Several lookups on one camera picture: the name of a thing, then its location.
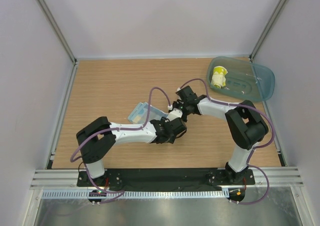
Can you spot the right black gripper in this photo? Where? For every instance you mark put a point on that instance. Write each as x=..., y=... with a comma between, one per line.
x=177, y=104

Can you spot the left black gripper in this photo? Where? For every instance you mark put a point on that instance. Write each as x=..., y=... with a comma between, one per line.
x=163, y=120

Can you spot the blue orange dotted towel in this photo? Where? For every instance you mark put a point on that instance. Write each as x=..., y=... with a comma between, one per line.
x=139, y=114

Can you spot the yellow green patterned towel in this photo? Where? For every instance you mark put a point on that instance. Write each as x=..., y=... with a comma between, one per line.
x=218, y=78

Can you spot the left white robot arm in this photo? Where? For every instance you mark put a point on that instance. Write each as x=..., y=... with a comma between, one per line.
x=97, y=138

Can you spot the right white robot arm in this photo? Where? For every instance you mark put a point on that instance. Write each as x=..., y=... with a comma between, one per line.
x=246, y=126

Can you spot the clear blue plastic tray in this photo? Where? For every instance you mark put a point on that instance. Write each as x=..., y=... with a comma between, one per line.
x=244, y=80

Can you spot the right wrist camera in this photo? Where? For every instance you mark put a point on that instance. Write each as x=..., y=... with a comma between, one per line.
x=186, y=94

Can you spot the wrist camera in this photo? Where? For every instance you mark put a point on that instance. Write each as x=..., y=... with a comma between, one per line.
x=186, y=94
x=177, y=127

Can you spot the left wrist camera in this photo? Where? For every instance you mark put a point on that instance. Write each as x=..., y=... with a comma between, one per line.
x=177, y=127

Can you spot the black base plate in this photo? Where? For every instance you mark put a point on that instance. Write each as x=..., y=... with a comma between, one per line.
x=165, y=176

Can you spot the white slotted cable duct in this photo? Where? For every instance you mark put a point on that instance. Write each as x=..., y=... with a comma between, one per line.
x=91, y=194

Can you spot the front aluminium rail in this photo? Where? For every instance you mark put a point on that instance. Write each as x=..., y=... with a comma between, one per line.
x=67, y=179

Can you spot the left aluminium frame post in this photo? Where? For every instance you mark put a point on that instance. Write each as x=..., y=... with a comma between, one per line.
x=53, y=23

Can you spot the aluminium frame post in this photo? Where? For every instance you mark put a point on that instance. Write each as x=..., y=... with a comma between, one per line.
x=268, y=28
x=53, y=23

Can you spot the right aluminium frame post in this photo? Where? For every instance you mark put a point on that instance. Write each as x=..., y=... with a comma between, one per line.
x=268, y=28

